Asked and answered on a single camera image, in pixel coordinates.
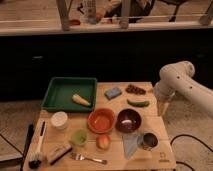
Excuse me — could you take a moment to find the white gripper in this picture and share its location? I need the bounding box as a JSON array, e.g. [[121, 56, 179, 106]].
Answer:
[[153, 80, 175, 116]]

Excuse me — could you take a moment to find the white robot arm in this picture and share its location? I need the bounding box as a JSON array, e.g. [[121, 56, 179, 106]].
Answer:
[[153, 61, 213, 119]]

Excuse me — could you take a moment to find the dark metal cup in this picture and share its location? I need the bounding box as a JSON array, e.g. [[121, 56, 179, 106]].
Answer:
[[142, 133, 158, 151]]

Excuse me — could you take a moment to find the green plastic cup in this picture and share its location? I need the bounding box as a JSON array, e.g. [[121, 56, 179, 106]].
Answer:
[[71, 129, 87, 146]]

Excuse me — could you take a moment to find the white paper cup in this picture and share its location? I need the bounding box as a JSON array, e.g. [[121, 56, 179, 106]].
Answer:
[[51, 111, 68, 130]]

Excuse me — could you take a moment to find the brown grape bunch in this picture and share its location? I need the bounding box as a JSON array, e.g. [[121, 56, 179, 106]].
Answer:
[[126, 84, 146, 95]]

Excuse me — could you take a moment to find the dark brown bowl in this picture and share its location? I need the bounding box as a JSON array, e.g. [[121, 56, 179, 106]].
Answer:
[[115, 109, 142, 133]]

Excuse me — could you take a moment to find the grey folded cloth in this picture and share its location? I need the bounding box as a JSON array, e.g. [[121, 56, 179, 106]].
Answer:
[[122, 134, 143, 159]]

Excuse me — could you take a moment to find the blue sponge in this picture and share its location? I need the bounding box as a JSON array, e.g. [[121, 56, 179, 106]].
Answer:
[[105, 87, 122, 100]]

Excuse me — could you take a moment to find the orange bowl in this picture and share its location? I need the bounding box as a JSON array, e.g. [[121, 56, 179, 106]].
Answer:
[[87, 108, 115, 134]]

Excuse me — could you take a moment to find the red yellow apple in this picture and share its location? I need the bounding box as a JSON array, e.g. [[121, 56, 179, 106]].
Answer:
[[96, 134, 110, 150]]

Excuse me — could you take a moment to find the person in background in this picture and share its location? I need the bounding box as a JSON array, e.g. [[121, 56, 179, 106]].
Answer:
[[96, 0, 153, 23]]

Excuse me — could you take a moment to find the silver fork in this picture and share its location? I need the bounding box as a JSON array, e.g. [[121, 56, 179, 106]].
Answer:
[[70, 152, 107, 165]]

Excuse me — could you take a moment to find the green plastic tray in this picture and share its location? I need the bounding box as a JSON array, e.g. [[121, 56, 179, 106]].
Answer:
[[41, 77, 97, 113]]

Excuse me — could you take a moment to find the wooden block eraser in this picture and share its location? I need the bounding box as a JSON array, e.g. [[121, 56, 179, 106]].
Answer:
[[46, 143, 72, 165]]

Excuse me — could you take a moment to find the red small object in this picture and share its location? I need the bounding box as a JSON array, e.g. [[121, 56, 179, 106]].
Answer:
[[70, 19, 81, 26]]

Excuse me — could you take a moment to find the clear bottle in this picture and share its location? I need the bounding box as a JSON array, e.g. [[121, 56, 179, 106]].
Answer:
[[83, 0, 96, 24]]

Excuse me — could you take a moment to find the black cable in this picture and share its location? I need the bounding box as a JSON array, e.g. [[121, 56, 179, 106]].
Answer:
[[170, 133, 213, 171]]

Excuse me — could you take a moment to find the wooden post middle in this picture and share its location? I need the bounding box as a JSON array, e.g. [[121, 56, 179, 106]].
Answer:
[[119, 0, 131, 29]]

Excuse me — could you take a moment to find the wooden post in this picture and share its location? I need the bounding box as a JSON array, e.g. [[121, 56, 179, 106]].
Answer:
[[119, 0, 131, 29], [56, 0, 70, 31]]

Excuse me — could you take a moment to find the wooden post left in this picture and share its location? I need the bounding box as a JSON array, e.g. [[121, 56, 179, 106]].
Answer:
[[56, 0, 70, 31]]

